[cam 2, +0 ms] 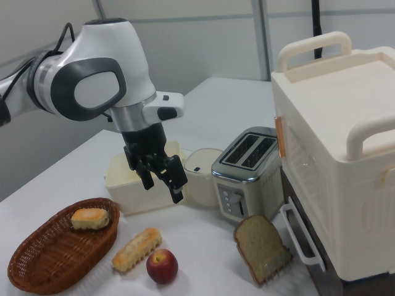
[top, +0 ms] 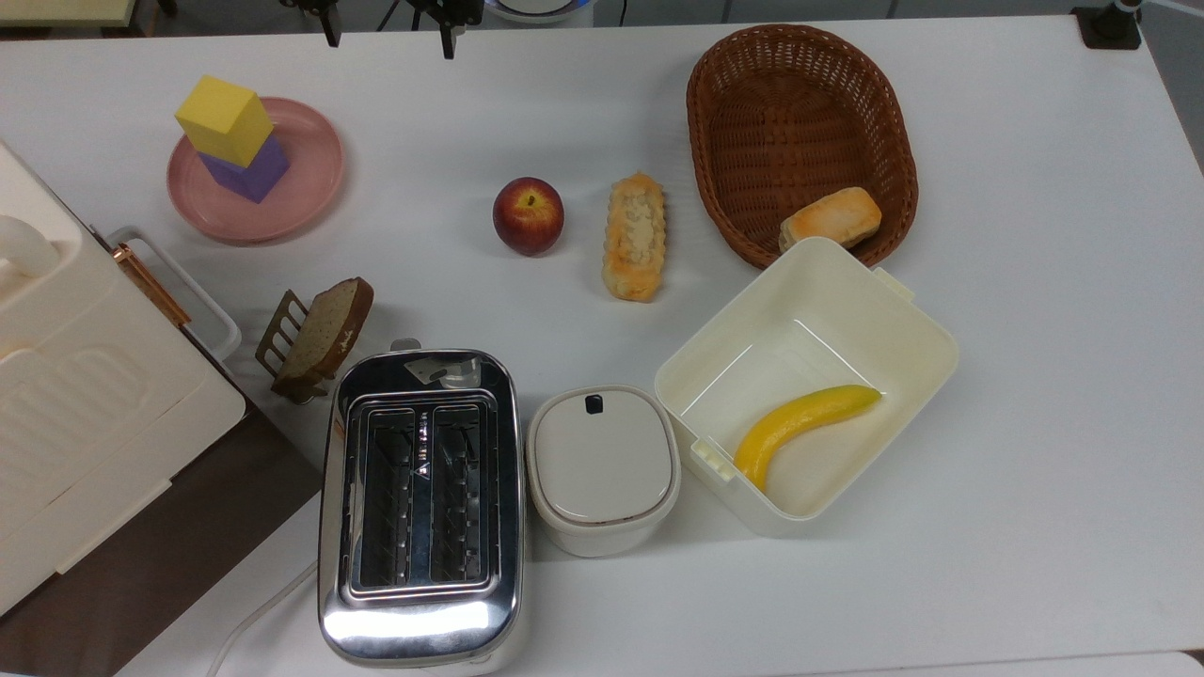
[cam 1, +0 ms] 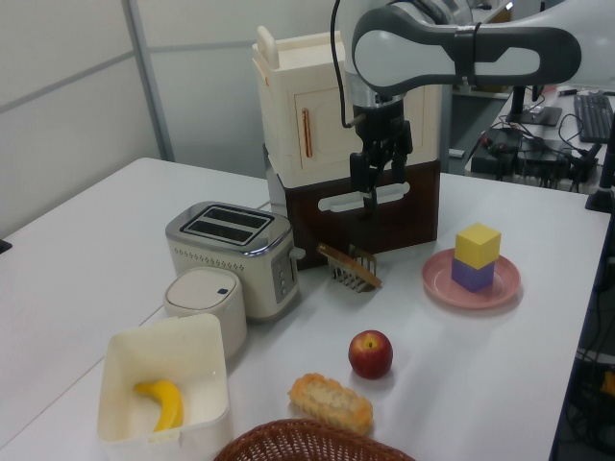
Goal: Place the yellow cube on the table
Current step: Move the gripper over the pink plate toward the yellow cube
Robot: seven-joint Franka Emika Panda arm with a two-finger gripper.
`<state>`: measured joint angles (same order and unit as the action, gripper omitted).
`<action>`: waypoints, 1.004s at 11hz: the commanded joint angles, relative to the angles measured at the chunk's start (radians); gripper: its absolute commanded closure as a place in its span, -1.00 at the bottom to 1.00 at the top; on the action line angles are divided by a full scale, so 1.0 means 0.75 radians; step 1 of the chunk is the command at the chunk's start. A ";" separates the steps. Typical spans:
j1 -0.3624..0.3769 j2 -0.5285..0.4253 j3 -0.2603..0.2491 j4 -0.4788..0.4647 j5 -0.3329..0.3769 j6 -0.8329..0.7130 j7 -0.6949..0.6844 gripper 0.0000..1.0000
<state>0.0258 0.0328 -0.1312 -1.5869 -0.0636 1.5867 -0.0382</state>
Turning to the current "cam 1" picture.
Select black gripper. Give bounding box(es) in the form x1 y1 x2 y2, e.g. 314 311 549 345
349 97 413 215

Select yellow cube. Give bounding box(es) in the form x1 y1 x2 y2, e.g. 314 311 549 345
454 221 504 269

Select purple cube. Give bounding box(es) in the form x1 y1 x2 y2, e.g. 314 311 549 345
450 256 497 294

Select dark brown drawer base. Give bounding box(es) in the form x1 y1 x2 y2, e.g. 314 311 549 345
283 158 442 271

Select metal toast rack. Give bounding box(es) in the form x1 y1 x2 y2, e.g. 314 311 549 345
327 246 379 295

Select brown bread slice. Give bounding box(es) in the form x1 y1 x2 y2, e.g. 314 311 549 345
316 242 384 293

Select pink plate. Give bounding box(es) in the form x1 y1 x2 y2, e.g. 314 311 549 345
421 249 523 316

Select black monitor stand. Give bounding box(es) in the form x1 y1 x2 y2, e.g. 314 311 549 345
504 85 564 128

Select red apple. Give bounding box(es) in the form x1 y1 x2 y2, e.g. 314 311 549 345
348 328 395 381

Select silver cream two-slot toaster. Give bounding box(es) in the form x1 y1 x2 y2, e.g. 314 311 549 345
164 201 307 325

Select white lidded canister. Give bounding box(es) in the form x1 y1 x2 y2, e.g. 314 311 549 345
162 267 249 361

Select black keyboard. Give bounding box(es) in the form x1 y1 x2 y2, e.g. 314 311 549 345
572 92 615 144

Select long orange bread pastry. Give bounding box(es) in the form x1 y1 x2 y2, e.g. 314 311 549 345
287 373 375 436

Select brown wicker basket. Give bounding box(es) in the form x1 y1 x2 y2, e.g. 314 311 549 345
210 418 415 461

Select cream plastic bin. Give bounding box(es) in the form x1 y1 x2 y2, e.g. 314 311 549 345
96 313 232 446

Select yellow banana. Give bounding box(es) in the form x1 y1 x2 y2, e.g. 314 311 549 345
133 378 185 432

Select white drawer handle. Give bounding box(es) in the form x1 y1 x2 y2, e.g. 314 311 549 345
317 182 411 214

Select copper cabinet door handle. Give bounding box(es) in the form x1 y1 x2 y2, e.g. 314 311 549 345
299 107 314 159

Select cream plastic cabinet with handles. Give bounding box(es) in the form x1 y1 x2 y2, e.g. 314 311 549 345
251 25 442 191

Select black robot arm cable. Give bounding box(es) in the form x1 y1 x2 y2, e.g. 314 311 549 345
330 0 356 129

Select black power strip with cables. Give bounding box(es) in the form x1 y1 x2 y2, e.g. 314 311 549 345
472 125 602 191

